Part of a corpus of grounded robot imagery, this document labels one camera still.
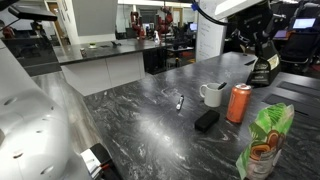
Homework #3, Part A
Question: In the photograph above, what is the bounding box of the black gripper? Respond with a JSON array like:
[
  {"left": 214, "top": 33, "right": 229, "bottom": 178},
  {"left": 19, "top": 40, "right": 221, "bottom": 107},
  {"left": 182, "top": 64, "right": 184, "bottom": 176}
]
[{"left": 234, "top": 3, "right": 276, "bottom": 58}]

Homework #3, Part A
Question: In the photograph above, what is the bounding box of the green snack bag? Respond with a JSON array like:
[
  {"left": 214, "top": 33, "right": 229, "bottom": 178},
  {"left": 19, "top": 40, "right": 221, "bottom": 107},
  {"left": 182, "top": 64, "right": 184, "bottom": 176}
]
[{"left": 235, "top": 102, "right": 296, "bottom": 180}]

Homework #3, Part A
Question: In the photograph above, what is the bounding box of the open laptop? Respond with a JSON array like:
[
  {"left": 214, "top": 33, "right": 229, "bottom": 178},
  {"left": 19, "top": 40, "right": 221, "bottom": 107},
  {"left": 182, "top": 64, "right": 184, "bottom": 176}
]
[{"left": 273, "top": 29, "right": 289, "bottom": 40}]

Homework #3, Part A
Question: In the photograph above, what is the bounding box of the black office chair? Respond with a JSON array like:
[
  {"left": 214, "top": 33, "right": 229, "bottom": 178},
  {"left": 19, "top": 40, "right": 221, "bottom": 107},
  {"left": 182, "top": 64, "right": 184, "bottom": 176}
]
[{"left": 279, "top": 31, "right": 320, "bottom": 73}]

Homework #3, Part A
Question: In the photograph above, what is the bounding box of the white whiteboard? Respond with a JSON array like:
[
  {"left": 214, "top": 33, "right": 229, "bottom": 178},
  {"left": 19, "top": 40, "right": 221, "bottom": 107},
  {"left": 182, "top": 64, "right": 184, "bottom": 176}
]
[{"left": 195, "top": 0, "right": 231, "bottom": 63}]

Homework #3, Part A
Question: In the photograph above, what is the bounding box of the lit computer monitor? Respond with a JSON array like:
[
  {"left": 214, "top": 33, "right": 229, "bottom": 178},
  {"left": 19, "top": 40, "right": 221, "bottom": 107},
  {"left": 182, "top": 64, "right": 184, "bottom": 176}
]
[{"left": 291, "top": 17, "right": 317, "bottom": 30}]

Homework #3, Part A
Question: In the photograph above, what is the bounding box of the black flat table mat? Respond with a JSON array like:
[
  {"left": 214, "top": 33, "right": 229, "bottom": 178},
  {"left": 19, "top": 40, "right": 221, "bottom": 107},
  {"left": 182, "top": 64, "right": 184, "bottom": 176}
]
[
  {"left": 262, "top": 93, "right": 320, "bottom": 117},
  {"left": 276, "top": 80, "right": 320, "bottom": 98}
]

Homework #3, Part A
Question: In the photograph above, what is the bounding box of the orange drink can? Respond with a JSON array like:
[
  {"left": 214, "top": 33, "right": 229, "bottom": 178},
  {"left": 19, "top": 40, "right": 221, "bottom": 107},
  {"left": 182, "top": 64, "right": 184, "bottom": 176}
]
[{"left": 226, "top": 83, "right": 253, "bottom": 124}]

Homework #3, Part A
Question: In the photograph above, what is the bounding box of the white ceramic mug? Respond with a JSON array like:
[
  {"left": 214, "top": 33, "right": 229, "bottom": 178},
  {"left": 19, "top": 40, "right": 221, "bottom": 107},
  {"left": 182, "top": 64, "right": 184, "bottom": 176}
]
[{"left": 199, "top": 82, "right": 224, "bottom": 108}]

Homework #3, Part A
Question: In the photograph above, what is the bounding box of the black rectangular block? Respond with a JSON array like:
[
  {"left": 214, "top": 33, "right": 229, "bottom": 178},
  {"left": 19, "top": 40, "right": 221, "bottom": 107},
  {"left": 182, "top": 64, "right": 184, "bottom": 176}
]
[{"left": 194, "top": 109, "right": 221, "bottom": 133}]

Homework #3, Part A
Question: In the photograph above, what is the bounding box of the silver and black marker pen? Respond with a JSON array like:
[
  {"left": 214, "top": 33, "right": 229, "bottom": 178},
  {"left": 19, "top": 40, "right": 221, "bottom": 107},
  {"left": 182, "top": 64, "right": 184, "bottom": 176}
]
[{"left": 175, "top": 95, "right": 185, "bottom": 112}]

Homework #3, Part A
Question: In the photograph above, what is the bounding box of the white spray bottle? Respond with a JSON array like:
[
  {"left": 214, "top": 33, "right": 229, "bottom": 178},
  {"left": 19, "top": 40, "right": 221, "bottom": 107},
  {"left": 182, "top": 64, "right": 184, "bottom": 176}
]
[{"left": 153, "top": 30, "right": 161, "bottom": 46}]

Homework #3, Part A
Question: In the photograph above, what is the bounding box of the white counter island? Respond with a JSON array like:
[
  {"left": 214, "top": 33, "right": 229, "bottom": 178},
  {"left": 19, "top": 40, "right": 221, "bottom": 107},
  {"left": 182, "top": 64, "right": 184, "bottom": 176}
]
[{"left": 53, "top": 39, "right": 148, "bottom": 97}]

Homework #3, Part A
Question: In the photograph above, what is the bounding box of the black and white control box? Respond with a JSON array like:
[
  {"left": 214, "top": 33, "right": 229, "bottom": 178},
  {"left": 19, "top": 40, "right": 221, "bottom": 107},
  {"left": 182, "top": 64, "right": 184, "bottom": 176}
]
[{"left": 79, "top": 143, "right": 122, "bottom": 180}]

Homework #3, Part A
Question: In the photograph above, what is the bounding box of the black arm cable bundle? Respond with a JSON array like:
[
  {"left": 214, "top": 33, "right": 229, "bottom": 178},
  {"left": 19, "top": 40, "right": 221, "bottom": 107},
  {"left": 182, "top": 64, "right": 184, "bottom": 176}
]
[{"left": 190, "top": 0, "right": 231, "bottom": 27}]

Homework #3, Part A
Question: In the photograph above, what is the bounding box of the black overhead camera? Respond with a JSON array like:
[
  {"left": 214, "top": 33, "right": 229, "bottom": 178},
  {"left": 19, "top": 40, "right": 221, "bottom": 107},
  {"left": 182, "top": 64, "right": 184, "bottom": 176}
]
[{"left": 8, "top": 4, "right": 58, "bottom": 22}]

